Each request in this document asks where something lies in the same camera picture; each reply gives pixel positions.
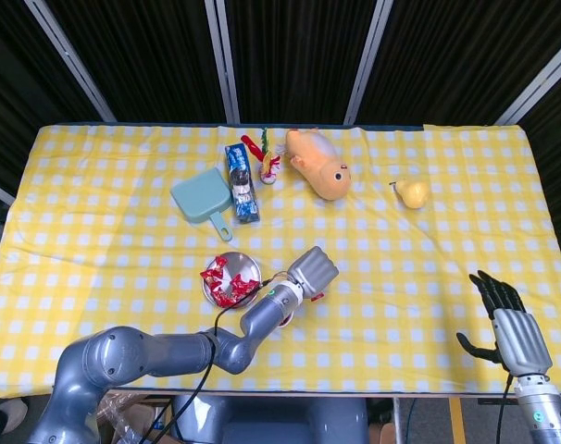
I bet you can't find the yellow tape strip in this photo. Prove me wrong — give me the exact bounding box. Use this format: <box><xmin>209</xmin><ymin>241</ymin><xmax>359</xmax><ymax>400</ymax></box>
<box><xmin>448</xmin><ymin>397</ymin><xmax>465</xmax><ymax>444</ymax></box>

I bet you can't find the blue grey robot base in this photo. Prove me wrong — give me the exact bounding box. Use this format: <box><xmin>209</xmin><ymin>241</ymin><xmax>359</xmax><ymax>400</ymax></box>
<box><xmin>171</xmin><ymin>396</ymin><xmax>369</xmax><ymax>444</ymax></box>

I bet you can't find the small colourful toy figure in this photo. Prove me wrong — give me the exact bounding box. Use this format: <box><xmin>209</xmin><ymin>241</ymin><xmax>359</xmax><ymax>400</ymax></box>
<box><xmin>241</xmin><ymin>127</ymin><xmax>282</xmax><ymax>185</ymax></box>

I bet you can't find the orange plush animal toy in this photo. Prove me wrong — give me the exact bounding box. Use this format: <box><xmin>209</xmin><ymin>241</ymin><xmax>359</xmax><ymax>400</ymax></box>
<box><xmin>284</xmin><ymin>128</ymin><xmax>353</xmax><ymax>202</ymax></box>

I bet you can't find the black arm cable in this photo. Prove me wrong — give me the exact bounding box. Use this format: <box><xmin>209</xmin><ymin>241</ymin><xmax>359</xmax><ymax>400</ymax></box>
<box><xmin>141</xmin><ymin>272</ymin><xmax>289</xmax><ymax>444</ymax></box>
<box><xmin>499</xmin><ymin>374</ymin><xmax>516</xmax><ymax>444</ymax></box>

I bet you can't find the yellow pear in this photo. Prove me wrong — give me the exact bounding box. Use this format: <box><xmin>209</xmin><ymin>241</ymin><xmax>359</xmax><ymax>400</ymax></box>
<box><xmin>389</xmin><ymin>178</ymin><xmax>431</xmax><ymax>210</ymax></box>

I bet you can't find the teal plastic pan with handle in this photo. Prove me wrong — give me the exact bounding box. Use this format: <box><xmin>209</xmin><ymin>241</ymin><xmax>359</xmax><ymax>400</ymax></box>
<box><xmin>169</xmin><ymin>166</ymin><xmax>234</xmax><ymax>242</ymax></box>

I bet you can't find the round steel plate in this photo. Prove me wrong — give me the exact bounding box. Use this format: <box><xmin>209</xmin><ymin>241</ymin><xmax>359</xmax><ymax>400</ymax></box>
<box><xmin>202</xmin><ymin>251</ymin><xmax>263</xmax><ymax>309</ymax></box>

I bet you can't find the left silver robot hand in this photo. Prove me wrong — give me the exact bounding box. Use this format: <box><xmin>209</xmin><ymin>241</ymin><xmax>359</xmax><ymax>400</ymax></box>
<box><xmin>287</xmin><ymin>246</ymin><xmax>341</xmax><ymax>302</ymax></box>

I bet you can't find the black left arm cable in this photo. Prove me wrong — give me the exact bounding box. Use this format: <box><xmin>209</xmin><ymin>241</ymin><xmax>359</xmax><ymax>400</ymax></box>
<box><xmin>141</xmin><ymin>272</ymin><xmax>289</xmax><ymax>444</ymax></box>

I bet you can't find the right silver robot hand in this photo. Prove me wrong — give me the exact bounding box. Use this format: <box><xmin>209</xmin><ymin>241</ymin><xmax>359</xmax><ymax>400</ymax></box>
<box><xmin>455</xmin><ymin>269</ymin><xmax>554</xmax><ymax>376</ymax></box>

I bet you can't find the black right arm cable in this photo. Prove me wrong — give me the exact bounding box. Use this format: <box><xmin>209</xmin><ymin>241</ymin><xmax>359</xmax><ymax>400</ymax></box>
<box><xmin>499</xmin><ymin>374</ymin><xmax>516</xmax><ymax>444</ymax></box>

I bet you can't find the yellow white checked tablecloth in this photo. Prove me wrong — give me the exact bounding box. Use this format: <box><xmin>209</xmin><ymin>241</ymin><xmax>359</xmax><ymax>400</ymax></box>
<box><xmin>0</xmin><ymin>122</ymin><xmax>561</xmax><ymax>397</ymax></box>

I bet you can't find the blue cookie package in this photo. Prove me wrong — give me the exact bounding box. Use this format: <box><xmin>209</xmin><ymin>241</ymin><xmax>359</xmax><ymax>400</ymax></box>
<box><xmin>223</xmin><ymin>142</ymin><xmax>262</xmax><ymax>226</ymax></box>

